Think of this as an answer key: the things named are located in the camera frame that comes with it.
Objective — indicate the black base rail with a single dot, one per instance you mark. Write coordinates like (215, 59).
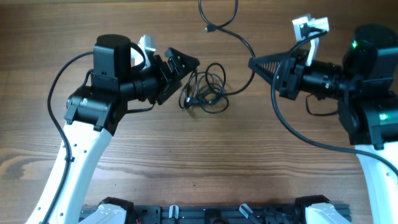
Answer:
(268, 213)

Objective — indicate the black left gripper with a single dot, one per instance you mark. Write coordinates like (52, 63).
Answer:
(166, 83)

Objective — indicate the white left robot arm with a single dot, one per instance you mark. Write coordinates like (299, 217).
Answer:
(122, 71)

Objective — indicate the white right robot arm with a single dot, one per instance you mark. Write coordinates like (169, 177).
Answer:
(367, 108)

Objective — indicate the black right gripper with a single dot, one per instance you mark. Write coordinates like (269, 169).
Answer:
(290, 74)

